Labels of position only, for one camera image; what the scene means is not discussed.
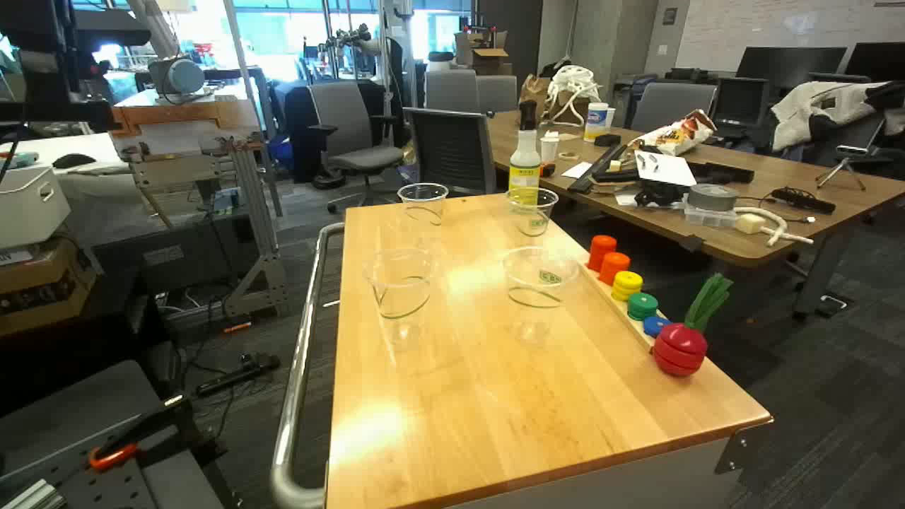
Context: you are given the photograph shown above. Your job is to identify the clear plastic cup green print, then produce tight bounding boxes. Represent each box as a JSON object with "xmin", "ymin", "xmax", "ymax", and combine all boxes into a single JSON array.
[{"xmin": 501, "ymin": 243, "xmax": 580, "ymax": 345}]

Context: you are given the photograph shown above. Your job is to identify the clear wine glass left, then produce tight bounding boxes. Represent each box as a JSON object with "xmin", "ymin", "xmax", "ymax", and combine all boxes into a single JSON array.
[{"xmin": 364, "ymin": 246, "xmax": 437, "ymax": 345}]

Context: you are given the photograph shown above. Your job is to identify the dark mesh office chair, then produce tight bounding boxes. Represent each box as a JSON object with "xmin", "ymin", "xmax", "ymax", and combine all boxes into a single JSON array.
[{"xmin": 402, "ymin": 104, "xmax": 501, "ymax": 200}]

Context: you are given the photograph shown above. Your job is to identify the clear bottle yellow liquid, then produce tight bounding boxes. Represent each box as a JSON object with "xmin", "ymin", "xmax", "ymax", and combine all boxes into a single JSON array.
[{"xmin": 505, "ymin": 96, "xmax": 546, "ymax": 209}]

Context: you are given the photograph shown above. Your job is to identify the orange toy cylinder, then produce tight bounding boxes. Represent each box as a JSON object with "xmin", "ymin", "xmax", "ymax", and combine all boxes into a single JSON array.
[{"xmin": 597, "ymin": 248, "xmax": 632, "ymax": 288}]

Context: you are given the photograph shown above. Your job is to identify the gray office chair with armrests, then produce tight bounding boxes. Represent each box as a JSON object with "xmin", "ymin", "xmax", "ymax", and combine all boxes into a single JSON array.
[{"xmin": 306, "ymin": 79, "xmax": 410, "ymax": 215}]

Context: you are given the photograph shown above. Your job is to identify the yellow toy cylinder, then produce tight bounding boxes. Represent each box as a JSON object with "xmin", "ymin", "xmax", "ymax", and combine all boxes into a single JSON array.
[{"xmin": 607, "ymin": 270, "xmax": 648, "ymax": 305}]

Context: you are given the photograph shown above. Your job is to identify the green toy cylinder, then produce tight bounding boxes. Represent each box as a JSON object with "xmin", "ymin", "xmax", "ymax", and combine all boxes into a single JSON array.
[{"xmin": 625, "ymin": 292, "xmax": 661, "ymax": 322}]

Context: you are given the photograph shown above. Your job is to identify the brown cardboard box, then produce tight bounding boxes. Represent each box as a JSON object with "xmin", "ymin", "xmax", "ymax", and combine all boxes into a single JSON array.
[{"xmin": 470, "ymin": 45, "xmax": 515, "ymax": 79}]

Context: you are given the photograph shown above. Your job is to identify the white wipes canister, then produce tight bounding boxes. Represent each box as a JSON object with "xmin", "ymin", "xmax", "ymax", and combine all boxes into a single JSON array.
[{"xmin": 581, "ymin": 100, "xmax": 615, "ymax": 144}]

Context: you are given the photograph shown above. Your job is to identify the white paper sheet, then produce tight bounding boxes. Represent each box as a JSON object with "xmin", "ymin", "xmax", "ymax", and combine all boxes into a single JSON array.
[{"xmin": 631, "ymin": 151, "xmax": 699, "ymax": 189}]

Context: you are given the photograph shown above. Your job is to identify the red toy radish green leaves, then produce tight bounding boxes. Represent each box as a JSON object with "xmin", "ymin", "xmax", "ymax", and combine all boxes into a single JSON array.
[{"xmin": 648, "ymin": 270, "xmax": 736, "ymax": 381}]

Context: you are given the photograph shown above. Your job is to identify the black power strip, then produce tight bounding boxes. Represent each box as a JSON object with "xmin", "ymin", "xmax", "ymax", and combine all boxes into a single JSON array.
[{"xmin": 193, "ymin": 352, "xmax": 282, "ymax": 400}]

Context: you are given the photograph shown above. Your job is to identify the chip bag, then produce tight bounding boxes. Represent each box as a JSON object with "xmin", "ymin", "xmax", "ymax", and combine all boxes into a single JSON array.
[{"xmin": 632, "ymin": 108, "xmax": 719, "ymax": 155}]

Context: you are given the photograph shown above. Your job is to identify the gray round container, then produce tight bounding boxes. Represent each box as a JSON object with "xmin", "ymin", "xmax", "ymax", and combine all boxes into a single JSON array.
[{"xmin": 683, "ymin": 182, "xmax": 743, "ymax": 227}]

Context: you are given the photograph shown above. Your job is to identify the orange wooden workbench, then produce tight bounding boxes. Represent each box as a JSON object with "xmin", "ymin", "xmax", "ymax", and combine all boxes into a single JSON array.
[{"xmin": 109, "ymin": 89, "xmax": 260, "ymax": 135}]

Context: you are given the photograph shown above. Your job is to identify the gray cylindrical device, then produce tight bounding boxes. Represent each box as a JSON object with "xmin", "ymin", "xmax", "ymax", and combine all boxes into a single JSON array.
[{"xmin": 147, "ymin": 55, "xmax": 207, "ymax": 100}]

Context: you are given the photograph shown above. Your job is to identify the black remote device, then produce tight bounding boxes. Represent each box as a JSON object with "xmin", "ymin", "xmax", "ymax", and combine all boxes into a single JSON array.
[{"xmin": 770, "ymin": 185, "xmax": 836, "ymax": 215}]

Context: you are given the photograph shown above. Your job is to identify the black computer monitor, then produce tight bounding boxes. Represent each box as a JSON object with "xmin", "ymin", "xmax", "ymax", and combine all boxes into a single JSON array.
[
  {"xmin": 736, "ymin": 42, "xmax": 849, "ymax": 89},
  {"xmin": 842, "ymin": 41, "xmax": 905, "ymax": 83}
]

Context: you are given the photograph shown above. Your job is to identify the black computer mouse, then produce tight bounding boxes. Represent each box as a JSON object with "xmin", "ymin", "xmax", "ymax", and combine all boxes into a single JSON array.
[{"xmin": 50, "ymin": 151, "xmax": 99, "ymax": 174}]

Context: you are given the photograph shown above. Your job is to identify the white jacket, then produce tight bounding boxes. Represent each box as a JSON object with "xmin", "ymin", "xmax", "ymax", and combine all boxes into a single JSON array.
[{"xmin": 770, "ymin": 76, "xmax": 893, "ymax": 152}]

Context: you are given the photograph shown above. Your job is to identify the brown wooden office desk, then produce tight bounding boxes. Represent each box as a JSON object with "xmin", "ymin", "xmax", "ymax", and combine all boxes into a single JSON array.
[{"xmin": 484, "ymin": 108, "xmax": 905, "ymax": 322}]

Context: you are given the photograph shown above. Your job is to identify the black overhead shelf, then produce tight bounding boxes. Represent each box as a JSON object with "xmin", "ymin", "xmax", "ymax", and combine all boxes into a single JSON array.
[{"xmin": 71, "ymin": 7, "xmax": 152, "ymax": 49}]

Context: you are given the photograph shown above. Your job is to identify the large cardboard box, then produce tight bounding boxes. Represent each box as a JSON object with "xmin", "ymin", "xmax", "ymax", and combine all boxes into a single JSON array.
[{"xmin": 0, "ymin": 234, "xmax": 102, "ymax": 336}]

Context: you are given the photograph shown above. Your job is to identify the white storage bin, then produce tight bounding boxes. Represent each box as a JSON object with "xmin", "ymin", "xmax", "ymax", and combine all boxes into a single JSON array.
[{"xmin": 0, "ymin": 168, "xmax": 74, "ymax": 251}]

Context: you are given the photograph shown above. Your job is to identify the gray perforated platform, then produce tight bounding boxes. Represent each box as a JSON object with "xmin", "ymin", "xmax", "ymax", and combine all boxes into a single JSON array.
[{"xmin": 0, "ymin": 357, "xmax": 228, "ymax": 509}]

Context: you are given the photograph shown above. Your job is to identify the white side table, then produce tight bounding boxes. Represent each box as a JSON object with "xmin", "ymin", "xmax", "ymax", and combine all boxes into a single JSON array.
[{"xmin": 0, "ymin": 130, "xmax": 132, "ymax": 182}]

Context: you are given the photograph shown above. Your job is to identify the metal cart handle rail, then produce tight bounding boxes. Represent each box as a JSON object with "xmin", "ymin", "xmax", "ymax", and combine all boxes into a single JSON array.
[{"xmin": 268, "ymin": 222, "xmax": 347, "ymax": 509}]

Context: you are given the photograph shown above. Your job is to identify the aluminium frame stand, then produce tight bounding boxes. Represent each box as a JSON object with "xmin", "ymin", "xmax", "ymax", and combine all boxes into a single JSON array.
[{"xmin": 120, "ymin": 130, "xmax": 297, "ymax": 322}]

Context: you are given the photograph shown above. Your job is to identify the white rope bundle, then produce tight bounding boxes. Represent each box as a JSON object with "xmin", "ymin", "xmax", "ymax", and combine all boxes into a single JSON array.
[{"xmin": 546, "ymin": 62, "xmax": 603, "ymax": 125}]

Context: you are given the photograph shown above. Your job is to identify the white cable bundle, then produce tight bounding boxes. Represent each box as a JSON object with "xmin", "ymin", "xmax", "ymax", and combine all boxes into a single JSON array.
[{"xmin": 731, "ymin": 203, "xmax": 813, "ymax": 248}]

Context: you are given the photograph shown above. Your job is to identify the black clamp orange handle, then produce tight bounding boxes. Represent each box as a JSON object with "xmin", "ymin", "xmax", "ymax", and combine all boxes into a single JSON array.
[{"xmin": 85, "ymin": 393, "xmax": 207, "ymax": 475}]

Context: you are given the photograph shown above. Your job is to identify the small black tripod camera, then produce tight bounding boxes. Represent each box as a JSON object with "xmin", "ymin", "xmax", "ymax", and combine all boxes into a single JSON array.
[{"xmin": 813, "ymin": 140, "xmax": 885, "ymax": 192}]

